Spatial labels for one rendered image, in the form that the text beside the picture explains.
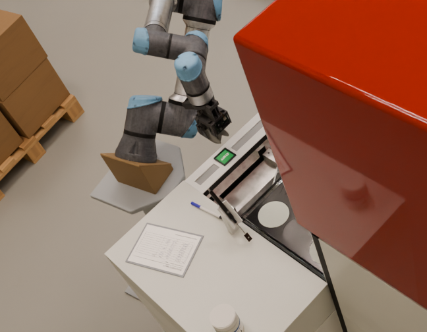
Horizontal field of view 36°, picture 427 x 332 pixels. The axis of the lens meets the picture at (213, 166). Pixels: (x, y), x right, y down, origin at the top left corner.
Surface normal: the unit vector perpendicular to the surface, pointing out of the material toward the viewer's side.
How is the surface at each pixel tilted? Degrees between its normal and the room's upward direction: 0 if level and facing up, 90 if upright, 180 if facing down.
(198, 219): 0
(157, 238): 0
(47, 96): 90
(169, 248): 0
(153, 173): 90
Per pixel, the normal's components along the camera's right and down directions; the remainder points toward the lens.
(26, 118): 0.79, 0.27
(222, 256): -0.29, -0.62
